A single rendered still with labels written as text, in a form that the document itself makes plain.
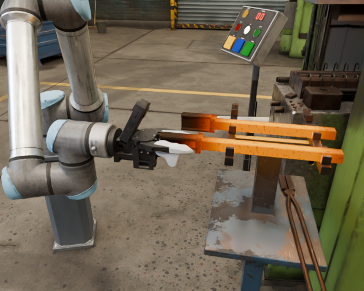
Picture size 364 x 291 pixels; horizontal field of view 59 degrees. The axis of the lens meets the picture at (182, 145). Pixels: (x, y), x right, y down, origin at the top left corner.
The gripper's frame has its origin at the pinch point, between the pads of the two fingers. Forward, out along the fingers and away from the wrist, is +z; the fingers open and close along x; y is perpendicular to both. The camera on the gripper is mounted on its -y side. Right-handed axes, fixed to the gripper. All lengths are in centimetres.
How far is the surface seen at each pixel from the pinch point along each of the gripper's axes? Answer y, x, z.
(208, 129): 1.6, -11.5, 2.8
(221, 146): -0.3, 1.3, 7.6
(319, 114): 10, -51, 39
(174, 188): 101, -117, -32
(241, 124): -1.0, -10.7, 11.7
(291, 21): 41, -586, 78
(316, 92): 3, -53, 37
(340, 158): -0.2, 1.3, 33.6
